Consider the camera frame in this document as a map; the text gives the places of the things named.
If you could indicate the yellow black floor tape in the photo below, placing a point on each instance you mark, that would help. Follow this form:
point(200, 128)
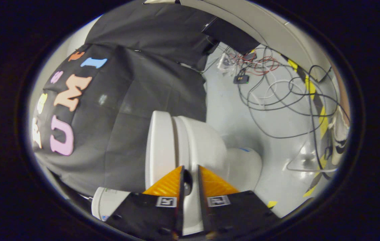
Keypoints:
point(324, 124)

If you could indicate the white toilet lid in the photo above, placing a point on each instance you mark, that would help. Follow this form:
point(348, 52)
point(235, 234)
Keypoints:
point(160, 144)

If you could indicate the clear plastic stand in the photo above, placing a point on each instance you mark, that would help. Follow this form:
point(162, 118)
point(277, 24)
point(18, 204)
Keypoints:
point(307, 160)

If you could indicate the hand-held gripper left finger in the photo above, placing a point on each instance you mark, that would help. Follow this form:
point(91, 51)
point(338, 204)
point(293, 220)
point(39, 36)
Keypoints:
point(180, 201)

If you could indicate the black backdrop cloth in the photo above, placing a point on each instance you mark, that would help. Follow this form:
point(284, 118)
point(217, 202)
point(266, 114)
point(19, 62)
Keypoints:
point(143, 83)

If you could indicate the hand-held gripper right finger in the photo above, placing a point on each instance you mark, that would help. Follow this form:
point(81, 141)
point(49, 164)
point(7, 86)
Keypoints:
point(201, 201)

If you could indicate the small black device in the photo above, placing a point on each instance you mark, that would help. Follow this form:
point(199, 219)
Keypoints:
point(241, 79)

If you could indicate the person's white shoe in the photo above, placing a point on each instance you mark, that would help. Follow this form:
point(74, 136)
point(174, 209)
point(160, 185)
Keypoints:
point(340, 134)

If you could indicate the white ceramic toilet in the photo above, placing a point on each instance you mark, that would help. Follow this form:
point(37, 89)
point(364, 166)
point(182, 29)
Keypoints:
point(210, 147)

